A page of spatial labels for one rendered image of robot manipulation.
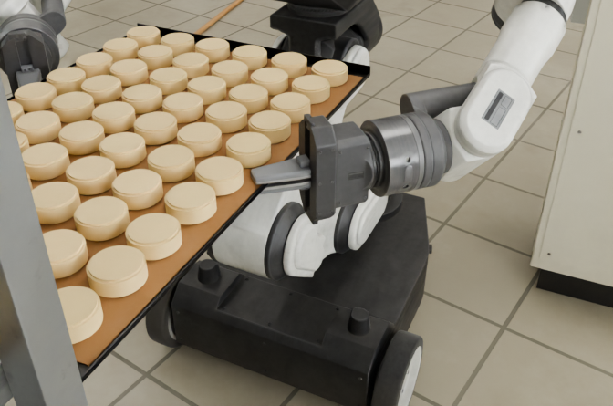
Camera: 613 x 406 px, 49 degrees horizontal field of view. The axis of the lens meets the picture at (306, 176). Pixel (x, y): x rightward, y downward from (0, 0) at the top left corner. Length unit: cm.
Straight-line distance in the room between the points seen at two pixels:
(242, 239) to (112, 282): 60
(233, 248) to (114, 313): 61
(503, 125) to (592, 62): 76
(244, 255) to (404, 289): 49
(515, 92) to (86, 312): 51
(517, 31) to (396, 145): 24
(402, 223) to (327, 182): 102
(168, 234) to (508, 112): 40
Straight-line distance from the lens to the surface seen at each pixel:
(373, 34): 140
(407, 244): 167
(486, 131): 77
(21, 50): 103
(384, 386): 136
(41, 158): 78
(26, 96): 93
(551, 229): 173
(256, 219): 116
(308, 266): 123
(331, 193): 73
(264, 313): 145
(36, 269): 40
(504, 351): 169
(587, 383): 169
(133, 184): 71
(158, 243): 62
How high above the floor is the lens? 120
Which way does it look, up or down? 33 degrees down
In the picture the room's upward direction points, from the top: straight up
